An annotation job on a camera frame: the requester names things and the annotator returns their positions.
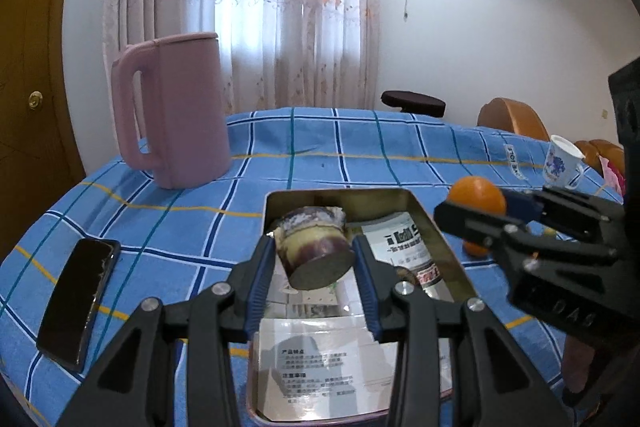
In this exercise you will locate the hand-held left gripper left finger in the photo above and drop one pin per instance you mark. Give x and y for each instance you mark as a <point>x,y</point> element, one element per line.
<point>260,288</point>

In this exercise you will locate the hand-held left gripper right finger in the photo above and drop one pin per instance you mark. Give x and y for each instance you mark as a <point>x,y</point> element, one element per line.
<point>368,294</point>

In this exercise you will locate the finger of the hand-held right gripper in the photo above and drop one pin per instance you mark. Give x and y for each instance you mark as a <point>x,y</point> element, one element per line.
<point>521,204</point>
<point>477,223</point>

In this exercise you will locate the orange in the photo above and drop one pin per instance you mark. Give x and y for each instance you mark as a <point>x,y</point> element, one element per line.
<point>476,193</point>

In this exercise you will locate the metal tin box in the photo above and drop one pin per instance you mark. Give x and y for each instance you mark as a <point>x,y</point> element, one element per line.
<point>440,257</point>

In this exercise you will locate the purple layered dessert cup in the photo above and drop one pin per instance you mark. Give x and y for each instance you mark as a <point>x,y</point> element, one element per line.
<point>315,247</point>

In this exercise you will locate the person's right hand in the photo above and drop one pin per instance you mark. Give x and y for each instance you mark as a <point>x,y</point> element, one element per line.
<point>579,372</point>

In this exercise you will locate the folded white paper packets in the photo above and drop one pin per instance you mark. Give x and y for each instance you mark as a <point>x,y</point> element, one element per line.
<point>320,299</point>

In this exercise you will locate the white cup with blue print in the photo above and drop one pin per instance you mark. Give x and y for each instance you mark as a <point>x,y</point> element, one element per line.
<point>561,162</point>

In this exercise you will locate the pink cloth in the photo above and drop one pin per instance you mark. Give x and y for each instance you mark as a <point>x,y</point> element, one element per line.
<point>614,177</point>

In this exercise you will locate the dark round stool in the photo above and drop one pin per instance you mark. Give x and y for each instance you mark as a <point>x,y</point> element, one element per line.
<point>412,102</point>

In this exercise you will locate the blue plaid tablecloth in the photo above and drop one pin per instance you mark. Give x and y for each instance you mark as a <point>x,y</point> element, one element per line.
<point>310,147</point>

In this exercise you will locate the black smartphone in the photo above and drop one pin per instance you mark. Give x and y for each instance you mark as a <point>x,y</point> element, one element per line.
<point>77,297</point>

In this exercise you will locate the pink plastic pitcher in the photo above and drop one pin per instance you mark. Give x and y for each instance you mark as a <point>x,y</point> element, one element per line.
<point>175,112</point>

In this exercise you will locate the white floral curtain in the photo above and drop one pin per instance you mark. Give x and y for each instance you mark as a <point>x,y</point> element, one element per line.
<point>240,7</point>

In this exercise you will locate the brass door knob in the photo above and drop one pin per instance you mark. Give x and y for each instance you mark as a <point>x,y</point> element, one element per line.
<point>35,99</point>

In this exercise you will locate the wooden door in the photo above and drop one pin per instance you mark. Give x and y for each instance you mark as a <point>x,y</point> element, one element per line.
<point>35,57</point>

